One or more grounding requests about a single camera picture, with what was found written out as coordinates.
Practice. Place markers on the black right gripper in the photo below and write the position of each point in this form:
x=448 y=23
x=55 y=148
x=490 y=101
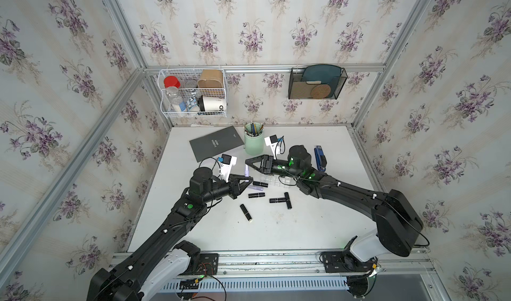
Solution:
x=266 y=166

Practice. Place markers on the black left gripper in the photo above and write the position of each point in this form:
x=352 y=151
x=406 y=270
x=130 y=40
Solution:
x=233 y=185

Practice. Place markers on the black lipstick silver band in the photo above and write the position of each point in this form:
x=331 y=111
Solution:
x=278 y=200
x=288 y=201

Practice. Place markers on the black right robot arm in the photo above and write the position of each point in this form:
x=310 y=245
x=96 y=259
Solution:
x=398 y=225

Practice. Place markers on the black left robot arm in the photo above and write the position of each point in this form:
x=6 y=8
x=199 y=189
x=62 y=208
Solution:
x=165 y=254

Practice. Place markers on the clear acrylic lipstick organizer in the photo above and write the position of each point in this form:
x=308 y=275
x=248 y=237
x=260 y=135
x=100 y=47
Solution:
x=277 y=181

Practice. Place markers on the mint green pen cup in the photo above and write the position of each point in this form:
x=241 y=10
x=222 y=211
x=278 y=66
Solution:
x=254 y=145

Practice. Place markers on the pens in cup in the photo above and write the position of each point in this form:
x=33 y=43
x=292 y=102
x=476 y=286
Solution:
x=253 y=129

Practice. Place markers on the dark grey notebook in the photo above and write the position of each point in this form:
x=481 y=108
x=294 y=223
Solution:
x=216 y=143

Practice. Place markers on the black lipstick upright silver band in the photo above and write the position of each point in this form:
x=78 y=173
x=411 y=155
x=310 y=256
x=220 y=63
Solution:
x=288 y=201

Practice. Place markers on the white cylindrical speaker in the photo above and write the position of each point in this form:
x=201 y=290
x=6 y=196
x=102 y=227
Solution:
x=211 y=104

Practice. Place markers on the clear plastic bottle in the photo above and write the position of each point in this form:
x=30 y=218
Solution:
x=175 y=99

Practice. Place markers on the red lidded jar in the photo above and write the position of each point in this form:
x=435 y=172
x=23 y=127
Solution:
x=171 y=81

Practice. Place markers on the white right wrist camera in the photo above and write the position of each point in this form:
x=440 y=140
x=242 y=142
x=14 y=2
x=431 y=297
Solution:
x=274 y=143

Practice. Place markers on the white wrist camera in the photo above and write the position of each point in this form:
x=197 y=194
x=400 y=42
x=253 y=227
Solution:
x=274 y=143
x=226 y=163

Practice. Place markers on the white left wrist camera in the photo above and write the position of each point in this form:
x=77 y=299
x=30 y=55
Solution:
x=226 y=163

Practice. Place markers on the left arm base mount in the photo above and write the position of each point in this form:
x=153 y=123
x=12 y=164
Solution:
x=200 y=263

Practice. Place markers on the black mesh wall organizer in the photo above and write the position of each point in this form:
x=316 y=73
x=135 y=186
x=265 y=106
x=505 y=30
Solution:
x=298 y=90

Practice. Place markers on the aluminium front rail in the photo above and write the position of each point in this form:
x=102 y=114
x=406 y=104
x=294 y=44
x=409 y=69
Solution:
x=305 y=263

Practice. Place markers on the white wire wall basket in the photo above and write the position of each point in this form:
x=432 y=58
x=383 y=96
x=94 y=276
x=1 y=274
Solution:
x=190 y=92

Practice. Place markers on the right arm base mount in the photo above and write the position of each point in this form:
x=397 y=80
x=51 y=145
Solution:
x=345 y=262

